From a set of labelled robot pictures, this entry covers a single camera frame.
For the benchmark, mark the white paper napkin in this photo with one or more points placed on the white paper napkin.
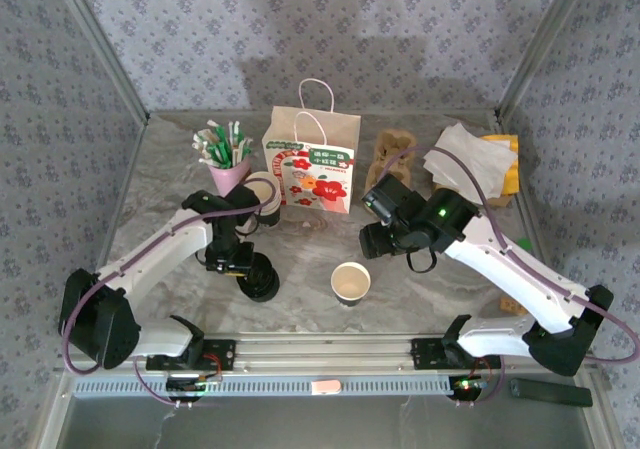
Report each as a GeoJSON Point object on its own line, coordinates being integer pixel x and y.
{"type": "Point", "coordinates": [500, 159]}
{"type": "Point", "coordinates": [492, 186]}

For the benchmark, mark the aluminium table side rail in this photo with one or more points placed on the aluminium table side rail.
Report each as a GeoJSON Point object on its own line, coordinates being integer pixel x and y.
{"type": "Point", "coordinates": [530, 214]}
{"type": "Point", "coordinates": [136, 144]}

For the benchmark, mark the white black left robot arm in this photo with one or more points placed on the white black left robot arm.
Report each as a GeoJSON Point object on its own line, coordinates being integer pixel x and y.
{"type": "Point", "coordinates": [150, 259]}

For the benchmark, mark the small wooden tag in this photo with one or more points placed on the small wooden tag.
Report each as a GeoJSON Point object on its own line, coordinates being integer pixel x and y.
{"type": "Point", "coordinates": [510, 308]}

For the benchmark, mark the green toy block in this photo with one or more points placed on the green toy block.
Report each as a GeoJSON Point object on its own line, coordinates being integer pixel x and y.
{"type": "Point", "coordinates": [523, 243]}

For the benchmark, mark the white paper cup black sleeve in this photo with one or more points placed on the white paper cup black sleeve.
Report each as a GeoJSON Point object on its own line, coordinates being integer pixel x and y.
{"type": "Point", "coordinates": [276, 213]}
{"type": "Point", "coordinates": [276, 208]}
{"type": "Point", "coordinates": [270, 220]}
{"type": "Point", "coordinates": [350, 281]}
{"type": "Point", "coordinates": [267, 181]}

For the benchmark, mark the pink white label tag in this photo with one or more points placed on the pink white label tag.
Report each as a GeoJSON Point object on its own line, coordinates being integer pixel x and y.
{"type": "Point", "coordinates": [326, 387]}

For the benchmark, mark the floral print paper bag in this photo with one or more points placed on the floral print paper bag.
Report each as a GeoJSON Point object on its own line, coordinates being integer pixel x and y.
{"type": "Point", "coordinates": [320, 134]}

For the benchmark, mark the brown pulp cup carrier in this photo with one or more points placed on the brown pulp cup carrier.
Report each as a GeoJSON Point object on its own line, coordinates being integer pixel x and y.
{"type": "Point", "coordinates": [372, 174]}
{"type": "Point", "coordinates": [395, 141]}

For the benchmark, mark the small circuit board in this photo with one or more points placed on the small circuit board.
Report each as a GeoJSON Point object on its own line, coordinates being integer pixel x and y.
{"type": "Point", "coordinates": [467, 385]}
{"type": "Point", "coordinates": [187, 385]}

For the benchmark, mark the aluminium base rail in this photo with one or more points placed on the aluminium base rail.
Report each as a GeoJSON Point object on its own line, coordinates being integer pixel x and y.
{"type": "Point", "coordinates": [320, 351]}

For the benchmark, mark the aluminium frame post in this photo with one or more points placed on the aluminium frame post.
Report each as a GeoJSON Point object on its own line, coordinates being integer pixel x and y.
{"type": "Point", "coordinates": [100, 44]}
{"type": "Point", "coordinates": [545, 34]}

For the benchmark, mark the black flat bar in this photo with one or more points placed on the black flat bar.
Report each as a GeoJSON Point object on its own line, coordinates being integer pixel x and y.
{"type": "Point", "coordinates": [550, 394]}

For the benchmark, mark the pink straw holder cup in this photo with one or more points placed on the pink straw holder cup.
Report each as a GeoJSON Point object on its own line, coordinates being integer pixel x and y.
{"type": "Point", "coordinates": [227, 179]}

